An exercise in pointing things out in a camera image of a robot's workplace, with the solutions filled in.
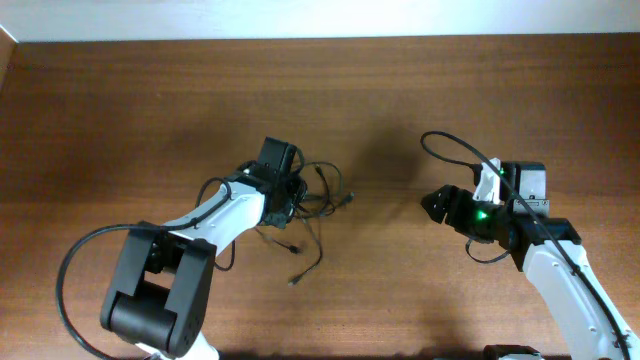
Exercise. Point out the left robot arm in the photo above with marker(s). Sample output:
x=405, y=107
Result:
x=158, y=296

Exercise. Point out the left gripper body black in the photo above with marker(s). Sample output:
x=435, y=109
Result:
x=290, y=187

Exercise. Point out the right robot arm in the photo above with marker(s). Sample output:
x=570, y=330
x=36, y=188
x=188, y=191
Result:
x=509, y=206

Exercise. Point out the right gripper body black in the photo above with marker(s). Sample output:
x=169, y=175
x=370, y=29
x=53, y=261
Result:
x=473, y=218

